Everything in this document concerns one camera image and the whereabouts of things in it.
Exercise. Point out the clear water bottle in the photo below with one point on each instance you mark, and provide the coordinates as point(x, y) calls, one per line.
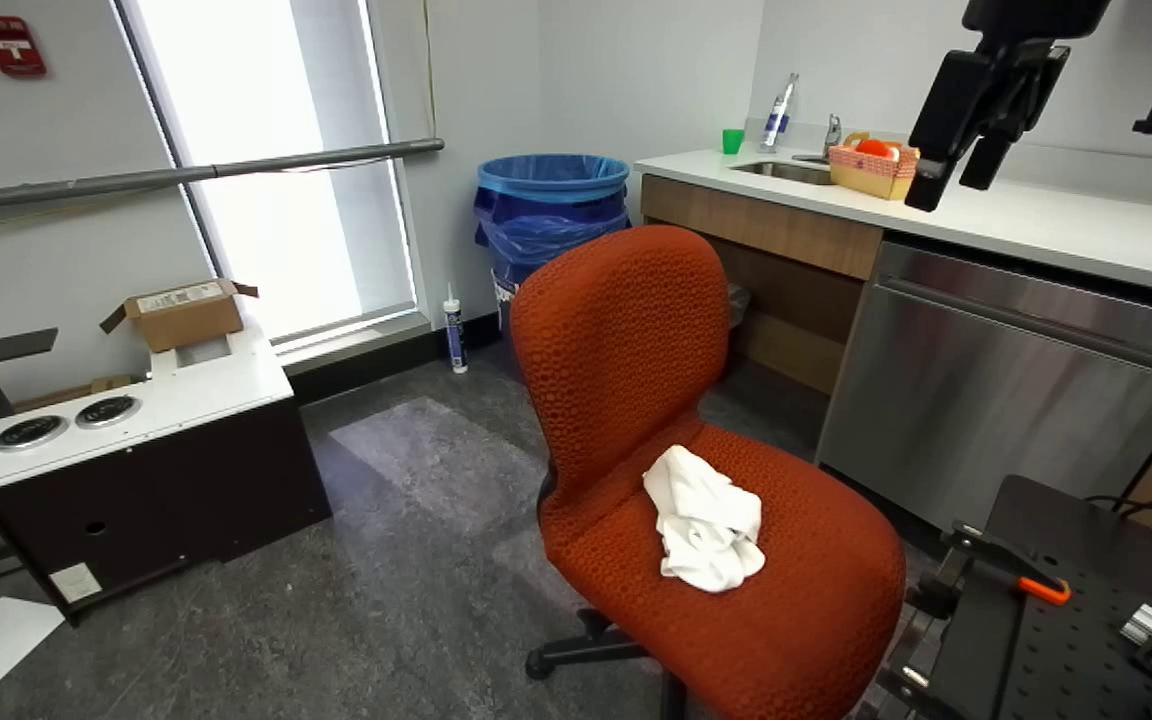
point(778, 113)

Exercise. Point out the tan basket with orange items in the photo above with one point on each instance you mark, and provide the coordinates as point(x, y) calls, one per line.
point(873, 167)

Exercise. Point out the steel sink faucet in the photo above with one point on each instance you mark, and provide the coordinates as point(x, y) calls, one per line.
point(828, 133)

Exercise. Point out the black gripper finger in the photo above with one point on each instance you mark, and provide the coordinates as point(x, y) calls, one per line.
point(950, 121)
point(1003, 130)

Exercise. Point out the green plastic cup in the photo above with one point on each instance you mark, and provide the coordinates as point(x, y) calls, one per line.
point(733, 142)

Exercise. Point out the cardboard box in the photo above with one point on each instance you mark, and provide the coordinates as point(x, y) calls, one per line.
point(184, 314)

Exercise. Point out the white top dark cabinet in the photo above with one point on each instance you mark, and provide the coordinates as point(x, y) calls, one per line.
point(197, 460)

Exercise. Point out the black perforated robot table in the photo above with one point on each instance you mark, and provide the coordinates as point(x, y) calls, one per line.
point(1010, 659)

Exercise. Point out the white spray bottle on floor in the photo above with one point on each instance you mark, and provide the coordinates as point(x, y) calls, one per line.
point(452, 337)

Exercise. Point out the clamp with orange handle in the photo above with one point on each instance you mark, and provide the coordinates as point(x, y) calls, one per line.
point(966, 550)

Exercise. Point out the blue lined trash bin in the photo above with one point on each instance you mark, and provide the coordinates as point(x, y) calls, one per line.
point(530, 208)

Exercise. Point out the grey wall handrail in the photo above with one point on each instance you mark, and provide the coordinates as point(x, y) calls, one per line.
point(167, 176)

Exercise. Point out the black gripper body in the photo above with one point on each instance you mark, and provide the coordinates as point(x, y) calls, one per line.
point(1026, 45)

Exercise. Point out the stainless steel dishwasher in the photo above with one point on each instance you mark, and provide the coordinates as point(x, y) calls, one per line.
point(971, 369)

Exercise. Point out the white cloth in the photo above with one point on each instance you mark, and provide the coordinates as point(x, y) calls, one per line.
point(706, 523)

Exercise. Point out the wooden counter cabinet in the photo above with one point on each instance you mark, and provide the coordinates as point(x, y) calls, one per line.
point(797, 268)

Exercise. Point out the red fire alarm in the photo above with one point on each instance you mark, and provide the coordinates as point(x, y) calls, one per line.
point(19, 51)

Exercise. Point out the red office chair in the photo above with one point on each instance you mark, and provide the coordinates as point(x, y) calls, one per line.
point(616, 342)

